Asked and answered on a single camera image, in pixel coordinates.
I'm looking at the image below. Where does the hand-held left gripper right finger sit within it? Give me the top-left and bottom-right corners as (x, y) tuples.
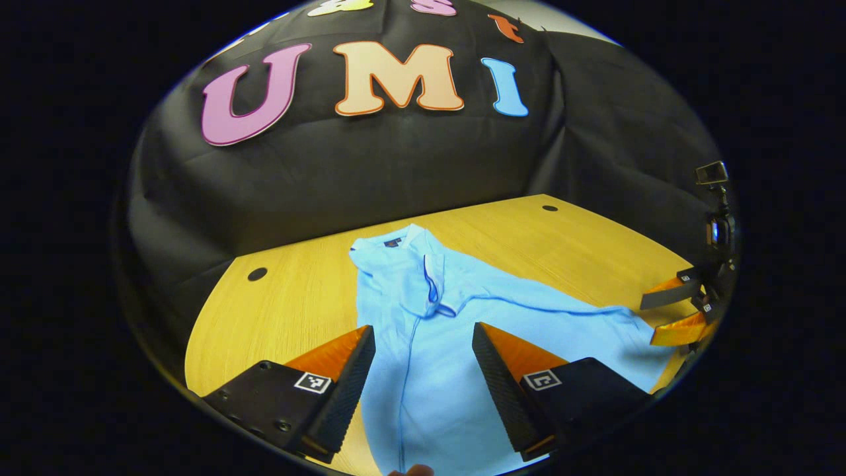
(471, 322), (654, 462)

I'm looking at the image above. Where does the light blue T-shirt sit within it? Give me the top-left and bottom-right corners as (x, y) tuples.
(349, 223), (675, 476)

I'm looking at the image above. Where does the black backdrop cloth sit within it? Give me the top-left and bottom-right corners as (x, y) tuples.
(122, 0), (738, 384)

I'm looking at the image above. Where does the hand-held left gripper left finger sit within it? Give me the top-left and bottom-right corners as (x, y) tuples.
(202, 324), (376, 463)

